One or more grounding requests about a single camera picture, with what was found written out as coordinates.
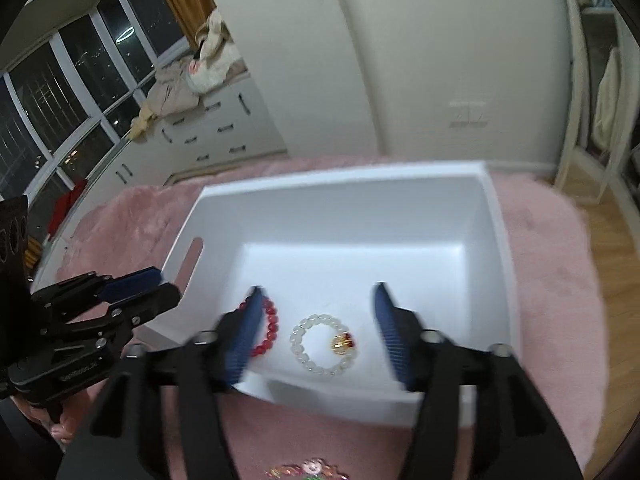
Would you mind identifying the colourful bead charm bracelet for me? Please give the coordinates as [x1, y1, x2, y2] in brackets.
[264, 456, 352, 480]

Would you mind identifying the left human hand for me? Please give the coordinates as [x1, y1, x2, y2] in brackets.
[11, 389, 92, 448]

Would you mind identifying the red cloth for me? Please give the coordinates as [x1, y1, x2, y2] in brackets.
[47, 179, 88, 237]

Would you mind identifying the white storage box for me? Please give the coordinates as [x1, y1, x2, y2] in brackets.
[139, 162, 521, 427]

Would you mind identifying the pink fluffy blanket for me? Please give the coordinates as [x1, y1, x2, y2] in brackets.
[56, 157, 608, 479]

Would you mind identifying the white drawer cabinet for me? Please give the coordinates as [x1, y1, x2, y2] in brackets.
[32, 74, 288, 288]

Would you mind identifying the large window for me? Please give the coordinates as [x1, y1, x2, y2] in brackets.
[0, 0, 194, 201]

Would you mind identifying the beige clothes pile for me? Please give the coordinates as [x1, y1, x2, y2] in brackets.
[126, 9, 247, 141]

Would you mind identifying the white wardrobe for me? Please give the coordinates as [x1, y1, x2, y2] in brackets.
[552, 0, 640, 226]

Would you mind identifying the hanging cream garment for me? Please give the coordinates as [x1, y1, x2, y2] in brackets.
[591, 47, 620, 151]

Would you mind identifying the red bead bracelet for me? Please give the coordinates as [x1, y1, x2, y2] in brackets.
[237, 294, 280, 359]

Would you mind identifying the white bead bracelet gold charm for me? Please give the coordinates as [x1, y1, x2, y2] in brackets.
[288, 313, 358, 377]

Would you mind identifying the black camera box left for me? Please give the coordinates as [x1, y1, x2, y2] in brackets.
[0, 195, 30, 312]

